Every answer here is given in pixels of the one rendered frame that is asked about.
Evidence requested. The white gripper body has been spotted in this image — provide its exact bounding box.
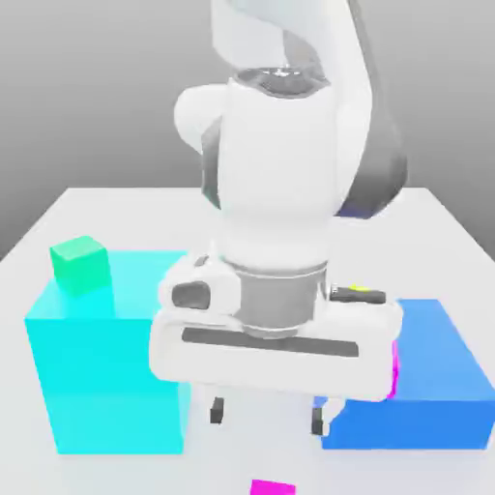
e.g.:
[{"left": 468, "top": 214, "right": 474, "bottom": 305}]
[{"left": 148, "top": 300, "right": 404, "bottom": 404}]

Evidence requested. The small magenta cube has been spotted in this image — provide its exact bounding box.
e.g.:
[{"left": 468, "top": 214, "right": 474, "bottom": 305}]
[{"left": 249, "top": 479, "right": 298, "bottom": 495}]

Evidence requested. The small green cube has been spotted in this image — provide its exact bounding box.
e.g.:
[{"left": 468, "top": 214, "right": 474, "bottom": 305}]
[{"left": 48, "top": 234, "right": 113, "bottom": 298}]

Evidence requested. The large blue box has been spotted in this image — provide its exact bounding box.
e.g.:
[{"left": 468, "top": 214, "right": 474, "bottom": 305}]
[{"left": 311, "top": 298, "right": 495, "bottom": 452}]

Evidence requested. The large cyan box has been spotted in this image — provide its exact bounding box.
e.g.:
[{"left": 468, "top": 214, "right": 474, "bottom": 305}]
[{"left": 23, "top": 249, "right": 193, "bottom": 456}]

